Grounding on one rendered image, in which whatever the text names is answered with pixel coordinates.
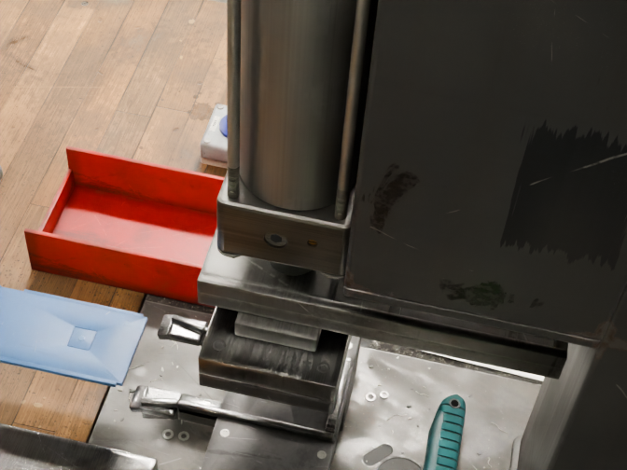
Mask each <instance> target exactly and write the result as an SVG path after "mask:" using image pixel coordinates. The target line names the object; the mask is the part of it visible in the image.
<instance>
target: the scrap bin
mask: <svg viewBox="0 0 627 470"><path fill-rule="evenodd" d="M66 156H67V161H68V168H69V169H68V171H67V173H66V175H65V177H64V179H63V181H62V183H61V185H60V187H59V189H58V191H57V193H56V195H55V197H54V199H53V201H52V203H51V205H50V207H49V209H48V211H47V213H46V215H45V217H44V219H43V221H42V223H41V225H40V227H39V229H38V230H34V229H29V228H25V229H24V231H23V232H24V237H25V240H26V245H27V250H28V255H29V259H30V263H31V268H32V270H39V271H44V272H47V273H52V274H57V275H61V276H65V277H70V278H74V279H79V280H83V281H88V282H92V283H100V284H104V285H109V286H114V287H117V288H122V289H127V290H131V291H135V292H140V293H145V294H149V295H153V296H158V297H166V298H170V299H174V300H179V301H184V302H187V303H192V304H197V305H201V306H205V307H210V308H216V307H215V306H210V305H205V304H201V303H199V302H198V286H197V280H198V277H199V274H200V272H201V270H202V265H203V262H204V260H205V258H206V255H207V252H208V250H209V247H210V244H211V241H212V239H213V237H214V234H215V232H216V227H217V225H216V199H217V196H218V193H219V191H220V188H221V186H222V184H223V181H224V178H225V177H221V176H216V175H211V174H207V173H198V172H193V171H189V170H184V169H179V168H175V167H170V166H165V165H160V164H156V163H152V162H147V161H142V160H138V159H129V158H124V157H120V156H115V155H110V154H106V153H101V152H96V151H91V150H87V149H82V148H77V147H72V146H67V147H66Z"/></svg>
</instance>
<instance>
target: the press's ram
mask: <svg viewBox="0 0 627 470"><path fill-rule="evenodd" d="M216 242H217V227H216V232H215V234H214V237H213V239H212V241H211V244H210V247H209V250H208V252H207V255H206V258H205V260H204V262H203V265H202V270H201V272H200V274H199V277H198V280H197V286H198V302H199V303H201V304H205V305H210V306H215V307H216V308H215V310H214V313H213V316H212V319H211V322H210V324H209V327H208V330H207V332H206V335H205V338H204V341H203V344H202V348H201V351H200V354H199V356H198V363H199V384H200V385H202V386H206V387H211V388H215V389H219V390H223V391H228V392H233V393H236V394H244V395H249V396H253V397H257V398H261V399H266V400H270V401H274V402H278V403H283V404H288V405H291V406H296V407H300V408H307V409H312V410H316V411H321V412H325V413H329V414H332V413H333V410H334V407H335V403H336V399H337V395H338V391H339V388H340V383H341V376H342V372H343V369H344V365H345V361H346V357H347V353H348V350H349V346H350V342H351V338H352V336H355V337H360V338H363V339H372V340H377V341H380V342H385V343H390V344H394V345H398V346H403V347H407V348H412V349H416V350H420V351H425V352H430V353H437V354H442V355H447V356H451V357H455V358H460V359H464V360H468V361H473V362H478V363H482V364H486V365H491V366H499V367H503V368H507V369H512V370H517V371H521V372H525V373H530V374H535V375H538V376H543V377H548V378H552V379H557V380H558V379H559V378H560V376H561V373H562V371H563V368H564V364H565V362H566V359H567V351H568V342H563V341H559V340H554V339H546V338H542V337H537V336H532V335H528V334H524V333H519V332H514V331H510V330H506V329H501V328H496V327H492V326H488V325H479V324H474V323H471V322H466V321H461V320H456V319H453V318H448V317H443V316H438V315H435V314H430V313H425V312H420V311H413V310H408V309H403V308H399V307H395V306H390V305H385V304H381V303H377V302H372V301H367V300H363V299H359V298H354V297H347V296H346V295H345V294H344V293H343V288H344V277H343V278H340V279H334V280H332V279H330V278H328V277H326V276H325V275H323V274H322V273H321V271H317V270H308V269H304V268H299V267H295V266H290V265H286V264H281V263H276V262H272V261H268V260H263V259H258V258H253V257H250V256H238V257H236V258H232V257H227V256H223V255H222V254H220V253H219V251H218V250H217V247H216Z"/></svg>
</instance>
